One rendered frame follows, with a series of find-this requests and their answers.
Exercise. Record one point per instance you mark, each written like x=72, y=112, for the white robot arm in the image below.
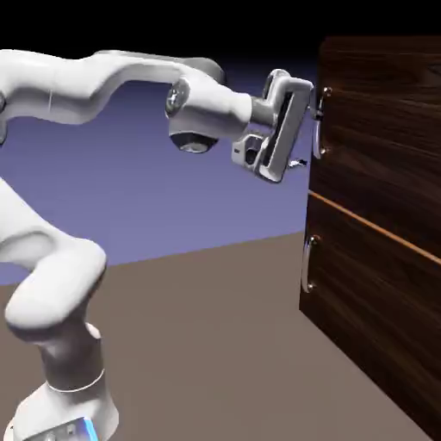
x=69, y=86

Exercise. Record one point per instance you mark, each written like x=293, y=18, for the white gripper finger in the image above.
x=315, y=113
x=297, y=162

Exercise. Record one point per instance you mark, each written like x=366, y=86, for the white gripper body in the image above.
x=293, y=113

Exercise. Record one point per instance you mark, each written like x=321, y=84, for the dark wood cabinet door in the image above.
x=379, y=137
x=361, y=293

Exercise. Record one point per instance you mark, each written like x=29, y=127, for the dark wood cabinet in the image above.
x=379, y=241

